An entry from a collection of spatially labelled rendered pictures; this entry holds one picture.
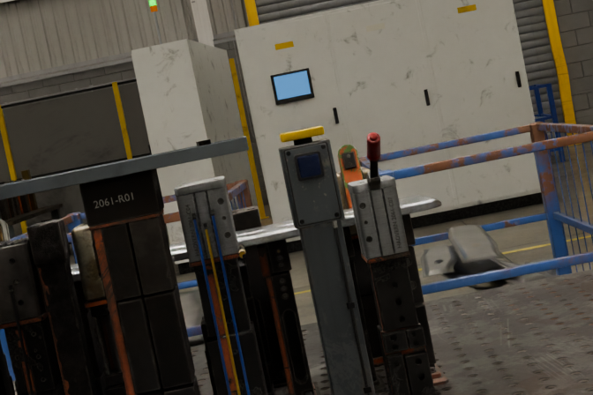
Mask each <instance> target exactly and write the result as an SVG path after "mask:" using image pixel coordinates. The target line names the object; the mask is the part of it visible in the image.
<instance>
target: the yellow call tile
mask: <svg viewBox="0 0 593 395"><path fill-rule="evenodd" d="M323 134H325V132H324V127H323V126H316V127H311V128H307V129H302V130H293V131H290V132H285V133H281V134H280V141H281V142H283V143H284V142H289V141H294V145H303V144H308V143H311V142H312V137H315V136H319V135H323Z"/></svg>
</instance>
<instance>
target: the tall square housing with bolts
mask: <svg viewBox="0 0 593 395"><path fill-rule="evenodd" d="M174 192H175V196H176V202H177V207H178V211H179V215H180V220H181V224H182V229H183V233H184V241H185V245H186V249H187V254H188V258H189V262H190V263H189V266H190V267H194V271H195V274H196V279H197V283H198V288H199V296H200V300H201V305H202V309H203V313H204V318H205V322H206V330H207V341H206V345H207V349H208V353H209V358H210V362H211V367H212V371H213V376H214V383H215V388H216V392H217V395H268V393H267V388H266V380H265V376H264V372H263V368H262V363H261V359H260V354H259V346H258V341H257V337H256V332H255V328H254V323H253V321H251V319H250V315H249V311H248V307H247V302H246V298H245V293H244V285H243V281H242V276H241V272H240V267H239V263H238V257H240V256H239V250H240V249H239V246H238V241H237V237H236V230H235V225H234V221H233V216H232V211H231V207H230V202H229V194H228V190H227V185H226V179H225V176H218V177H214V178H209V179H205V180H200V181H196V182H191V183H183V184H179V185H177V186H176V187H175V188H174Z"/></svg>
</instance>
